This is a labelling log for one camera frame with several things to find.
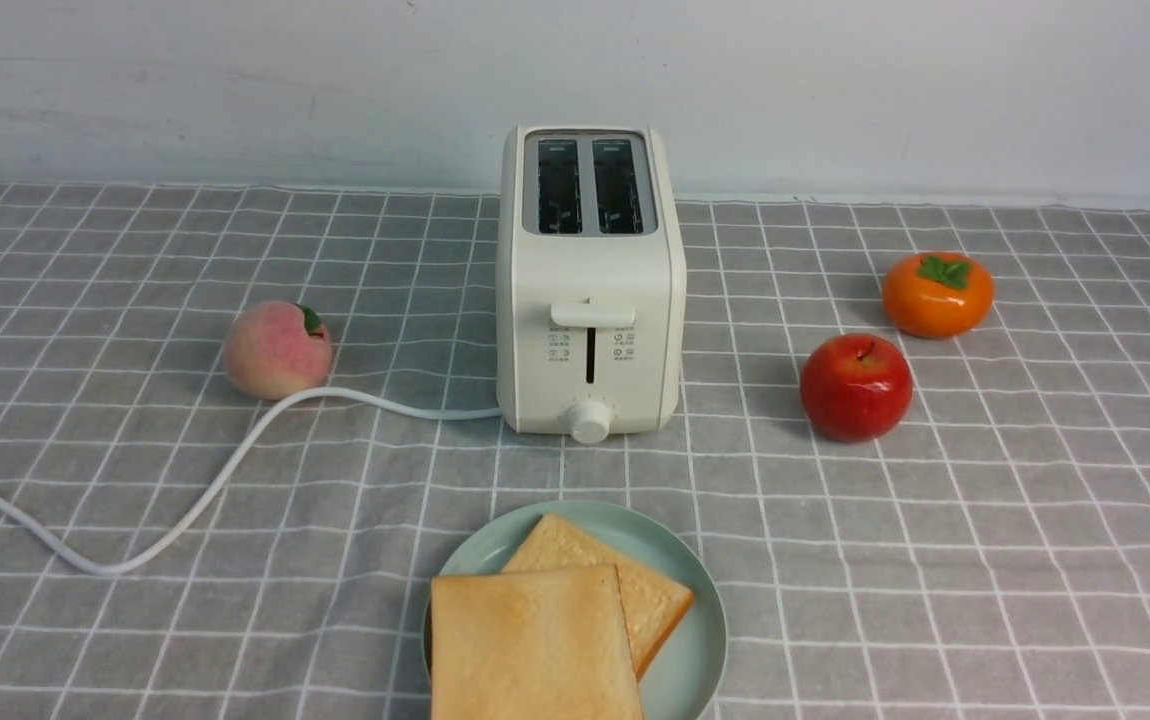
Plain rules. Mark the toasted bread slice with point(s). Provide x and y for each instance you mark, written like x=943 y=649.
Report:
x=653 y=604
x=548 y=644

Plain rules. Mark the white two-slot toaster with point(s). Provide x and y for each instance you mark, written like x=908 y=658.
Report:
x=590 y=283

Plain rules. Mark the red apple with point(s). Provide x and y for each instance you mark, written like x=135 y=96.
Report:
x=855 y=387

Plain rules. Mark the pink peach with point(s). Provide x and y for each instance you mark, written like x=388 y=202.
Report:
x=276 y=349

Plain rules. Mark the light green round plate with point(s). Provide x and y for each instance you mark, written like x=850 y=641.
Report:
x=685 y=674

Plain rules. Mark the orange persimmon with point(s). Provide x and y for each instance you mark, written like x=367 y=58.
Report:
x=937 y=295

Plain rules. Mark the grey checked tablecloth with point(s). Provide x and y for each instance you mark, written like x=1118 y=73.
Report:
x=988 y=558

